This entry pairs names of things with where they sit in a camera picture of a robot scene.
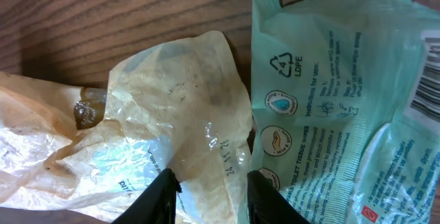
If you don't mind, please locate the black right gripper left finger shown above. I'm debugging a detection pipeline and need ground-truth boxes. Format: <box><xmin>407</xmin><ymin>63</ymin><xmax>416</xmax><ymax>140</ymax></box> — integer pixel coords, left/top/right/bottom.
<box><xmin>111</xmin><ymin>168</ymin><xmax>182</xmax><ymax>224</ymax></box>

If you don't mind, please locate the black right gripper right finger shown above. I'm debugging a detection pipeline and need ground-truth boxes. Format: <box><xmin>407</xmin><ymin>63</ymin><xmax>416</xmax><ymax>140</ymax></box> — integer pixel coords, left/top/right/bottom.
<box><xmin>247</xmin><ymin>170</ymin><xmax>309</xmax><ymax>224</ymax></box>

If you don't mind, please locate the beige plastic pouch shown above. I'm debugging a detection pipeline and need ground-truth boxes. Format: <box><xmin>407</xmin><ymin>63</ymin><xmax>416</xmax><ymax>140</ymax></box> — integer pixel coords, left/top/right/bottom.
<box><xmin>1</xmin><ymin>31</ymin><xmax>252</xmax><ymax>223</ymax></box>

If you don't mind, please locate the teal wipes packet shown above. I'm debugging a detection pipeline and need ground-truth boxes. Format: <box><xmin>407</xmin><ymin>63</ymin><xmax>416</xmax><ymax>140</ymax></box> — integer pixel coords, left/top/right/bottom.
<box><xmin>251</xmin><ymin>0</ymin><xmax>439</xmax><ymax>223</ymax></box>

